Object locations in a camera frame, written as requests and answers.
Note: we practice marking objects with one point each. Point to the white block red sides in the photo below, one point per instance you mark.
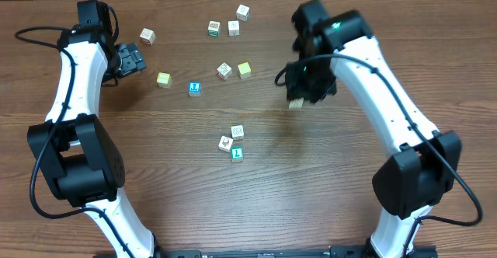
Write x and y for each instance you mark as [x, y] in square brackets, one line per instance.
[224, 71]

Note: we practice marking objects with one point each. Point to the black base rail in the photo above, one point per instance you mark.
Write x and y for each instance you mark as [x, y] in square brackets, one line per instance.
[264, 253]

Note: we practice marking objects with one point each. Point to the green sided block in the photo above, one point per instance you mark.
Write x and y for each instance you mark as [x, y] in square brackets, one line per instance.
[214, 28]

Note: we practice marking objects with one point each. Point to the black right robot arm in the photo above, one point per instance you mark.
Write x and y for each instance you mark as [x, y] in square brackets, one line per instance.
[421, 161]

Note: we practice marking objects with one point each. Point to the yellow framed block left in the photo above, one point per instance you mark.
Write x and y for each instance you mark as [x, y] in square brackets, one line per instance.
[164, 80]

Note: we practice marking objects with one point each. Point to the white block red side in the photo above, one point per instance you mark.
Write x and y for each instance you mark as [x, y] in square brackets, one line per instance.
[147, 36]

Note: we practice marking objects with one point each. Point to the yellow top block centre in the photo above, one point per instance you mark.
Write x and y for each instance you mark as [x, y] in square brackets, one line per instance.
[245, 70]

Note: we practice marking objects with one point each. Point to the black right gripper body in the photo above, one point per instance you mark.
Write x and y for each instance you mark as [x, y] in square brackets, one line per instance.
[311, 91]

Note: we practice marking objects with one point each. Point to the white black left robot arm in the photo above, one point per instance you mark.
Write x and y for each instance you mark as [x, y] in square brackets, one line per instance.
[78, 167]

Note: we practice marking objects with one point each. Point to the acorn wooden block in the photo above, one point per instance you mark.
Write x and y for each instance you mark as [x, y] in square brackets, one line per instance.
[225, 144]

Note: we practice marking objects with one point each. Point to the green top block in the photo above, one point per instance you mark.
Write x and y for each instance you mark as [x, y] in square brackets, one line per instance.
[237, 154]

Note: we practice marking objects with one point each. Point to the blue block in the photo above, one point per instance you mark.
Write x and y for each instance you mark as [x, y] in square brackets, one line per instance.
[194, 89]
[237, 132]

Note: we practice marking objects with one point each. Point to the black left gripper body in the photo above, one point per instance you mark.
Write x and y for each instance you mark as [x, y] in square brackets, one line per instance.
[130, 60]

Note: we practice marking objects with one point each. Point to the white block top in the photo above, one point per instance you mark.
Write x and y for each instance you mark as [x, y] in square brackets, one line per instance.
[243, 12]

